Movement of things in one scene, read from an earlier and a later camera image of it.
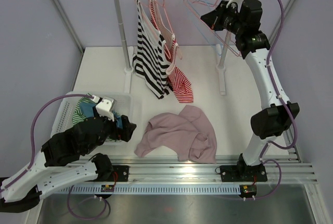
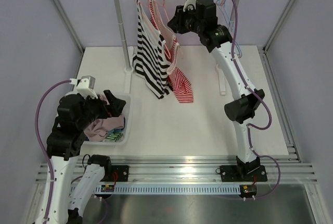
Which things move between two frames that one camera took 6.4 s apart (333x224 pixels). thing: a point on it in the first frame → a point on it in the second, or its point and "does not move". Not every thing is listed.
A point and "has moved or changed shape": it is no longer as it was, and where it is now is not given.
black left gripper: x=126 y=131 → x=114 y=109
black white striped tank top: x=150 y=59 does not move
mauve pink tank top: x=189 y=135 has moved or changed shape
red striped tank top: x=179 y=81 does not move
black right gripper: x=214 y=19 → x=176 y=23
